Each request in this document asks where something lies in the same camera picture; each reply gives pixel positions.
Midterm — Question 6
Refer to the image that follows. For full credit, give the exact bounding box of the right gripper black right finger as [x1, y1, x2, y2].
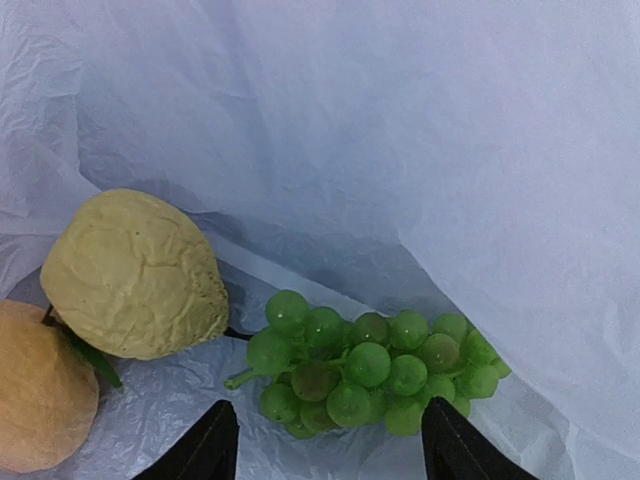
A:
[421, 397, 537, 480]

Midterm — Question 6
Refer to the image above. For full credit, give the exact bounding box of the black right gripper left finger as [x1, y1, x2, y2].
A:
[134, 400, 239, 480]

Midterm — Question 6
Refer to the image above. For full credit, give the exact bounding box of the green fruit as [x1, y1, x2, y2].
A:
[224, 290, 511, 439]

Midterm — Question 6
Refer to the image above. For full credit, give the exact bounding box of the white plastic bag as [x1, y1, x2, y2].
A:
[1, 1, 639, 479]

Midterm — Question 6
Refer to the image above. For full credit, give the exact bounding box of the peach fruit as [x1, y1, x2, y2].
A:
[1, 299, 122, 474]

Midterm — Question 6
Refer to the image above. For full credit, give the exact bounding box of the pale yellow bumpy fruit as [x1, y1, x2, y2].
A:
[40, 189, 230, 361]

